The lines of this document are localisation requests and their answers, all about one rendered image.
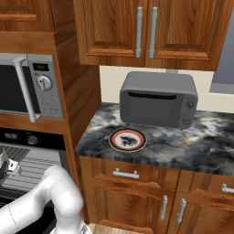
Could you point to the wooden base cupboard door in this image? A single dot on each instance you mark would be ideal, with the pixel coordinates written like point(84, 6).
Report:
point(207, 219)
point(122, 207)

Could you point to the wooden drawer front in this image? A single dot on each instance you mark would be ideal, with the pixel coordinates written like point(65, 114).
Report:
point(97, 170)
point(207, 186)

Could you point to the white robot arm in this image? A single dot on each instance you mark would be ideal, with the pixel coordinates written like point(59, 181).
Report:
point(58, 195)

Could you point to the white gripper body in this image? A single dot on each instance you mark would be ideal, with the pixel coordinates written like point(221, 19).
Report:
point(15, 169)

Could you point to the red rimmed patterned plate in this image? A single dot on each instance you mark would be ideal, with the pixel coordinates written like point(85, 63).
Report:
point(128, 140)

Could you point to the grey oven rack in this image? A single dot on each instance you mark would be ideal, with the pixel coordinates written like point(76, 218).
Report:
point(36, 166)

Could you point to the wooden wall cupboard door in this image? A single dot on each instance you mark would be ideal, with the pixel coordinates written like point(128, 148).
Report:
point(189, 30)
point(106, 30)

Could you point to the tall wooden appliance cabinet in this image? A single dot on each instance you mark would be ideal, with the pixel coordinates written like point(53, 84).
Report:
point(80, 91)

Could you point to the black built-in oven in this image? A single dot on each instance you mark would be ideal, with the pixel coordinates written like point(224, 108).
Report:
point(18, 137)

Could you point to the silver built-in microwave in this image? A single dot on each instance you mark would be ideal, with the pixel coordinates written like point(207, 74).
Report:
point(48, 100)

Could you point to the wooden cupboard door above microwave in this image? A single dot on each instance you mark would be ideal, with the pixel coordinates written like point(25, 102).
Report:
point(24, 15)

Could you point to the grey oven knob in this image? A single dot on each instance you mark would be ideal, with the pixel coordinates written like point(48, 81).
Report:
point(32, 140)

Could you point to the grey toaster oven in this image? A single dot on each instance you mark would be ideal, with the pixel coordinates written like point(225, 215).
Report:
point(158, 100)

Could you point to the white microwave knob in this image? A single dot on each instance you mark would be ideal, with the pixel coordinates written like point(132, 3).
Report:
point(44, 82)

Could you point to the dark toaster oven knob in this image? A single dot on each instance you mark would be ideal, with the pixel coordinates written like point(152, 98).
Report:
point(189, 105)
point(186, 122)

